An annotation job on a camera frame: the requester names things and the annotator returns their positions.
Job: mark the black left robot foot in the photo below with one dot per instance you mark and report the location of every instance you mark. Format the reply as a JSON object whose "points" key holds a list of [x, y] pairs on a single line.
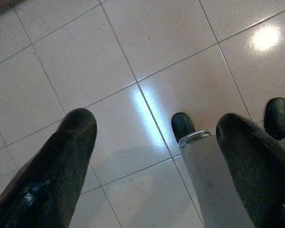
{"points": [[183, 126]]}

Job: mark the black right robot foot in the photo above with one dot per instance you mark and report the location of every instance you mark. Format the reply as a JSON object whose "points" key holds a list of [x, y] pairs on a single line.
{"points": [[278, 116]]}

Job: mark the grey left robot leg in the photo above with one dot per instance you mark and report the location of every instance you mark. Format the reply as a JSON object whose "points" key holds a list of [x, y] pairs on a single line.
{"points": [[209, 178]]}

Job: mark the black robot foot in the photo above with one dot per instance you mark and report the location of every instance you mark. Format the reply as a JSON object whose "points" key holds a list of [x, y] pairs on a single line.
{"points": [[278, 116], [183, 126]]}

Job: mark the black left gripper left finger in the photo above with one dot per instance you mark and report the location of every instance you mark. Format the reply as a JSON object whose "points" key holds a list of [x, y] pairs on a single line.
{"points": [[50, 171]]}

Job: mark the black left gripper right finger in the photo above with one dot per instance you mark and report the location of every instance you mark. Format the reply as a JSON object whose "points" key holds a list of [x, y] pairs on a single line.
{"points": [[259, 166]]}

